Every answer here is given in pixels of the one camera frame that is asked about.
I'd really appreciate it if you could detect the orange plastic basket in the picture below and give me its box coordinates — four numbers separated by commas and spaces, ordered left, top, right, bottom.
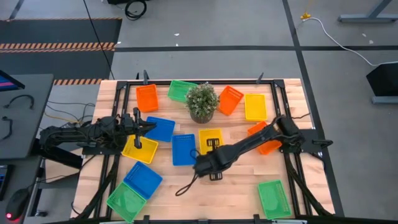
216, 85, 245, 116
136, 83, 159, 113
247, 120, 283, 156

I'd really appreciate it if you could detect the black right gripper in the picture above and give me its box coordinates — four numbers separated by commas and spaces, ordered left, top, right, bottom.
194, 138, 229, 182

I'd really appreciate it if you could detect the white floor cable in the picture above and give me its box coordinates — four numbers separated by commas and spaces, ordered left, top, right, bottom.
303, 17, 398, 67

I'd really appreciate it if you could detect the green artificial plant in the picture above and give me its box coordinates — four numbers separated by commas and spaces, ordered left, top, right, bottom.
185, 82, 221, 118

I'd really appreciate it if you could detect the coiled black cable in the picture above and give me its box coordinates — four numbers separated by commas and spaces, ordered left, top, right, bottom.
124, 0, 147, 21

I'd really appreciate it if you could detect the long black cable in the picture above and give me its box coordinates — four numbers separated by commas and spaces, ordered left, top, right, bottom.
82, 0, 116, 80

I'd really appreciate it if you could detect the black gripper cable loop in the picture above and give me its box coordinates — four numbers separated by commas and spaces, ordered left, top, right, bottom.
175, 173, 200, 197

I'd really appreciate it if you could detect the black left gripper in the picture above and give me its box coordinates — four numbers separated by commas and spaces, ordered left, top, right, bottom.
121, 107, 157, 149

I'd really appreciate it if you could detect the thin yellow floor cable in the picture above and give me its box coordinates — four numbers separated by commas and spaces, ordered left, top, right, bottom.
43, 111, 79, 124

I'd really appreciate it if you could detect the curved black desk cable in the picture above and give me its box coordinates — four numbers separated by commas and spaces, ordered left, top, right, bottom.
1, 116, 14, 141
3, 94, 35, 110

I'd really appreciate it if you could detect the yellow plastic basket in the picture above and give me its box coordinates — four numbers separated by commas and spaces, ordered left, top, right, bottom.
198, 128, 225, 156
121, 134, 159, 165
244, 93, 268, 122

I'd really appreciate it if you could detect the black diagonal beam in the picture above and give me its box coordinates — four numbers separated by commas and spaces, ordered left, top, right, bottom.
30, 138, 84, 169

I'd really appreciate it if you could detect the black computer mouse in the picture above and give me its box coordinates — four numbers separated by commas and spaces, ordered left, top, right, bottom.
5, 188, 30, 222

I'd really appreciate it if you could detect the ribbed dark plant pot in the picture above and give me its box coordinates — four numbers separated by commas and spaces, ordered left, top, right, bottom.
189, 110, 215, 124

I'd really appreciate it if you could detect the grey side desk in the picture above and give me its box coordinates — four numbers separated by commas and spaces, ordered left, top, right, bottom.
0, 73, 54, 224

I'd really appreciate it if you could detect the blue plastic basket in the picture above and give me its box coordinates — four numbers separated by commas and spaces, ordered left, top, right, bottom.
171, 133, 198, 167
144, 116, 177, 143
123, 161, 164, 200

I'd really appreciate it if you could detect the computer monitor with lit screen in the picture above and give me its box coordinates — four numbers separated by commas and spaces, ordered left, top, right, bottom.
0, 70, 25, 93

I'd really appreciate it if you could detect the black hazard-striped floor mat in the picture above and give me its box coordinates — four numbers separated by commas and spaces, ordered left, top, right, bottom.
0, 17, 123, 85

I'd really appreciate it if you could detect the black keyboard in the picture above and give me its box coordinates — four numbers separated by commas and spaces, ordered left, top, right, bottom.
0, 164, 15, 202

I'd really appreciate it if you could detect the grey table foot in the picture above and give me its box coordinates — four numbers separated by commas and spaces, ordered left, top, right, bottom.
371, 95, 398, 105

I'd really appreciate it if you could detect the green plastic basket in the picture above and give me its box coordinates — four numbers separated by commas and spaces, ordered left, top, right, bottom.
105, 181, 147, 223
167, 79, 198, 103
257, 179, 293, 220

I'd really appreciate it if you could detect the thin black floor cable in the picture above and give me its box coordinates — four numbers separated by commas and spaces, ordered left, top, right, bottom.
46, 100, 96, 109

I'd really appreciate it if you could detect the black panel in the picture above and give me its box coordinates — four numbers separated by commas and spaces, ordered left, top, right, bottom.
366, 62, 398, 97

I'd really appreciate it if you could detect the grey table leg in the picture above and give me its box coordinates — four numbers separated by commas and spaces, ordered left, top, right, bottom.
338, 0, 398, 23

